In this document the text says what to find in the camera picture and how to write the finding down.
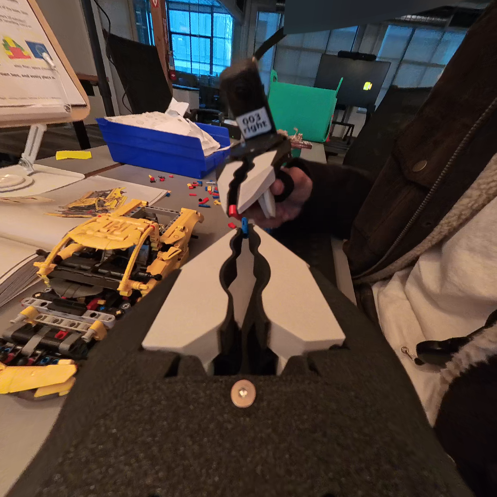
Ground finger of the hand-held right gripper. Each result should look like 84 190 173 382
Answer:
237 151 278 214
215 159 243 217

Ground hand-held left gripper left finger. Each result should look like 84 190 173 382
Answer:
142 228 239 373

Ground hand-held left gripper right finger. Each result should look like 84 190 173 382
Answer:
250 225 346 374

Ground pile of small coloured pins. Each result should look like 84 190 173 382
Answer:
148 173 238 230

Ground wooden metal jointed arm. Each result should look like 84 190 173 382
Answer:
252 26 287 60

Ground person's right hand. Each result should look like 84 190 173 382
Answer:
248 166 313 230

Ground green plastic board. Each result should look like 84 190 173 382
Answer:
267 69 345 144

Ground small tan toy model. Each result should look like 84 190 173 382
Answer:
288 127 314 151

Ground blue plastic bin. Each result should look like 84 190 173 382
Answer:
96 116 232 179

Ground large paned window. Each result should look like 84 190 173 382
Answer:
131 0 234 79

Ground crumpled white printed bags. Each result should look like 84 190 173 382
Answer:
104 97 223 157

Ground large black display screen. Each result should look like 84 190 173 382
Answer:
313 50 393 110

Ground yellow toy car model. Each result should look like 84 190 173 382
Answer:
0 198 205 367

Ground black panel screen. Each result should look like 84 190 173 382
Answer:
104 30 174 116

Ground black badge reel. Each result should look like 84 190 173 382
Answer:
401 337 467 368

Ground wooden document stand with sheet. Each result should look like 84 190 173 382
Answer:
0 0 91 129

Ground yellow panel with black pins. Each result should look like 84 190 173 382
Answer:
0 358 79 401

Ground tall paned window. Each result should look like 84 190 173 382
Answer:
252 11 471 94

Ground open instruction booklet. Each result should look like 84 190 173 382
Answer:
0 175 172 308

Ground white printed instruction sheet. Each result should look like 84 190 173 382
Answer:
0 0 87 114

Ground black metal post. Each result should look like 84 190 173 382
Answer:
79 0 115 118

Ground black lanyard strap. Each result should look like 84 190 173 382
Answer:
457 310 497 351

